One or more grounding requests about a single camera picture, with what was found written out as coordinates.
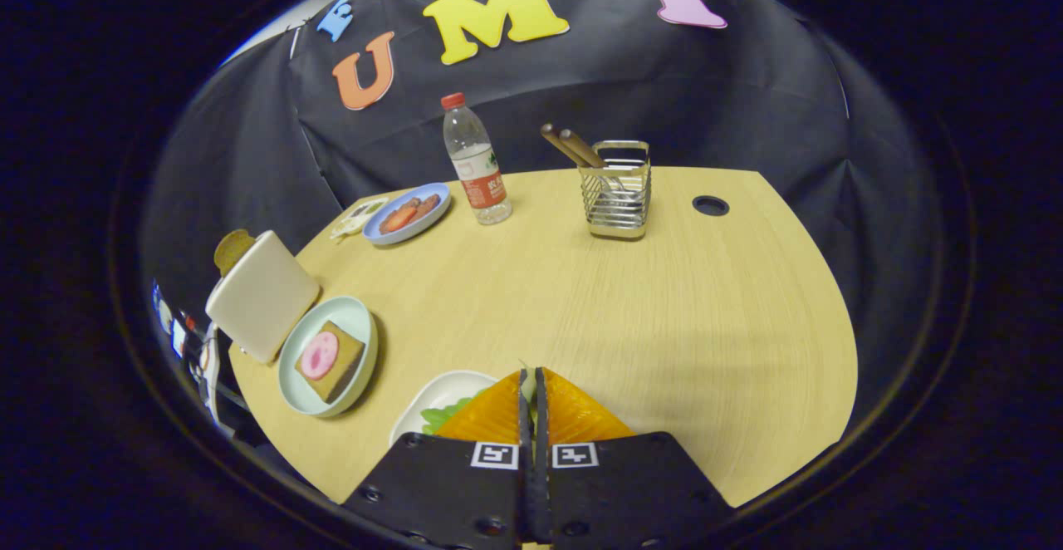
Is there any white compartment dish with beans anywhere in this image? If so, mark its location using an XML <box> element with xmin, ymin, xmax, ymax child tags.
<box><xmin>330</xmin><ymin>198</ymin><xmax>389</xmax><ymax>242</ymax></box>

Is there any black backdrop cloth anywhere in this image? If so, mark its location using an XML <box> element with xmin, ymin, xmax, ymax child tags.
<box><xmin>141</xmin><ymin>0</ymin><xmax>943</xmax><ymax>451</ymax></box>

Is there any toasted bread slice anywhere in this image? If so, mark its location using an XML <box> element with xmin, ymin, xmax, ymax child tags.
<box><xmin>213</xmin><ymin>228</ymin><xmax>256</xmax><ymax>277</ymax></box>

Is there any metal wire utensil holder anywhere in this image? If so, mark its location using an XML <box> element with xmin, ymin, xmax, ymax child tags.
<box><xmin>578</xmin><ymin>140</ymin><xmax>652</xmax><ymax>241</ymax></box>

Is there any clear water bottle red cap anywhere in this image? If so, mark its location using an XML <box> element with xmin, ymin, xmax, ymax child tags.
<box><xmin>441</xmin><ymin>92</ymin><xmax>513</xmax><ymax>226</ymax></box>

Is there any brown bread base slice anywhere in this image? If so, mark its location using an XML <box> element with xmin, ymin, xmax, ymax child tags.
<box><xmin>295</xmin><ymin>321</ymin><xmax>366</xmax><ymax>404</ymax></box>

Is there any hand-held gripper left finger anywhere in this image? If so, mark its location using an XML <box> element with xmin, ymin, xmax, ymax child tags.
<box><xmin>342</xmin><ymin>369</ymin><xmax>537</xmax><ymax>550</ymax></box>

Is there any white toaster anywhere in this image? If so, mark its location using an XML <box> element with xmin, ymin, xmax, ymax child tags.
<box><xmin>205</xmin><ymin>230</ymin><xmax>321</xmax><ymax>365</ymax></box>

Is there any blue plate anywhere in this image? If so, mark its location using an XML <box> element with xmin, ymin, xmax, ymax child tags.
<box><xmin>363</xmin><ymin>183</ymin><xmax>452</xmax><ymax>246</ymax></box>

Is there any green lettuce leaf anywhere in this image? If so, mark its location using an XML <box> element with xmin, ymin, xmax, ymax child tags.
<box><xmin>421</xmin><ymin>361</ymin><xmax>532</xmax><ymax>436</ymax></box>

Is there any pink ham slice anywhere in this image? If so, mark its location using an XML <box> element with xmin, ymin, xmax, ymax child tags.
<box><xmin>300</xmin><ymin>331</ymin><xmax>339</xmax><ymax>381</ymax></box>

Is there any white toaster power cable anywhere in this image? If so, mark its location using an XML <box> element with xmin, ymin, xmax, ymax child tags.
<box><xmin>201</xmin><ymin>324</ymin><xmax>223</xmax><ymax>433</ymax></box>

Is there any small white rectangular plate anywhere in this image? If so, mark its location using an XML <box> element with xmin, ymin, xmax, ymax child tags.
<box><xmin>390</xmin><ymin>370</ymin><xmax>499</xmax><ymax>447</ymax></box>

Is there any pale green round plate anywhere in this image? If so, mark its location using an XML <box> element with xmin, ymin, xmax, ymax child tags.
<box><xmin>277</xmin><ymin>296</ymin><xmax>379</xmax><ymax>418</ymax></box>

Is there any red tomato slice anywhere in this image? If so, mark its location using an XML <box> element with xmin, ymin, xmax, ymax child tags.
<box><xmin>380</xmin><ymin>204</ymin><xmax>420</xmax><ymax>235</ymax></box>

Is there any brown wooden chopstick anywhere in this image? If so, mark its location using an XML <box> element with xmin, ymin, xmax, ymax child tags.
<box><xmin>541</xmin><ymin>124</ymin><xmax>594</xmax><ymax>169</ymax></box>
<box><xmin>558</xmin><ymin>129</ymin><xmax>609</xmax><ymax>169</ymax></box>

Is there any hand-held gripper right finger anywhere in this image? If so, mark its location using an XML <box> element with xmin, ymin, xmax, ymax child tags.
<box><xmin>536</xmin><ymin>367</ymin><xmax>737</xmax><ymax>550</ymax></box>

